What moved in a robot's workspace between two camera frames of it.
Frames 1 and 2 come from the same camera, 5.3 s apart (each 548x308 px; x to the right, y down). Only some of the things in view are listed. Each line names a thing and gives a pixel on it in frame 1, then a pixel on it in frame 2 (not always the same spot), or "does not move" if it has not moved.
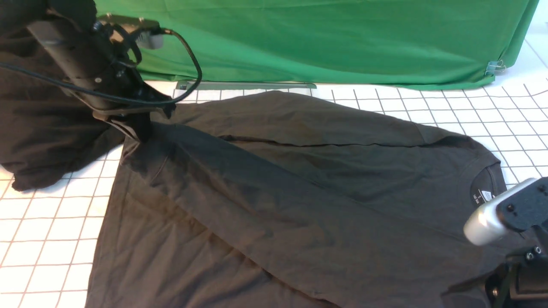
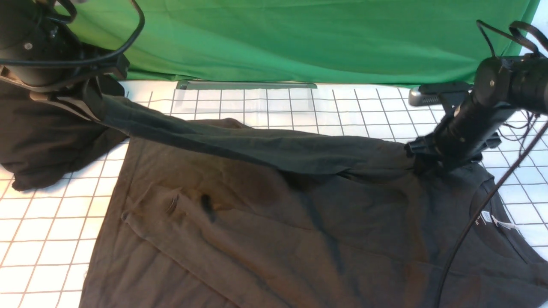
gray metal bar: [237, 85] does not move
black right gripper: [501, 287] to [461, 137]
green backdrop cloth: [415, 43] does not move
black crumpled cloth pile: [49, 133] does not move
